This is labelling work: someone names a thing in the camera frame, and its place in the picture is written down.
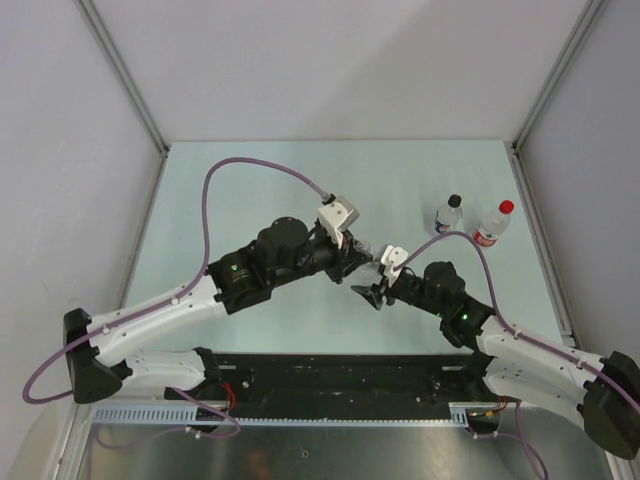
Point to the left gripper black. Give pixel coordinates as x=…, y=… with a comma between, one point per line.
x=346, y=259

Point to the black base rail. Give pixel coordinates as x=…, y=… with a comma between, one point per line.
x=316, y=383

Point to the left aluminium corner post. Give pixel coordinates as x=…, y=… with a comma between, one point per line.
x=105, y=42

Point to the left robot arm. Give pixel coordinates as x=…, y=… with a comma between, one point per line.
x=105, y=352

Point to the red bottle cap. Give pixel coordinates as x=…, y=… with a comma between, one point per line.
x=506, y=207

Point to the right aluminium corner post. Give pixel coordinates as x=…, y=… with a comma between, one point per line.
x=577, y=38

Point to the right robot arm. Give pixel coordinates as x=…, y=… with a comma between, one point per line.
x=599, y=394

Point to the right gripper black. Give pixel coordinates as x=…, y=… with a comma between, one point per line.
x=374, y=294

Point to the short clear bottle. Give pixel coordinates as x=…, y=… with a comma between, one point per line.
x=447, y=218

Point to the black bottle cap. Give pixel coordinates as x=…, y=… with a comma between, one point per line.
x=454, y=201

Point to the aluminium corner post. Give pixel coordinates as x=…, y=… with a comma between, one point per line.
x=577, y=38
x=105, y=42

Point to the tall clear bottle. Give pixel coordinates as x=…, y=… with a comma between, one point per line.
x=367, y=274

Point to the slotted cable duct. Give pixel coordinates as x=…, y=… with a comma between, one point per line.
x=415, y=414

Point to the clear bottle red label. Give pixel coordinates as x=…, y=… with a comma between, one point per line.
x=490, y=228

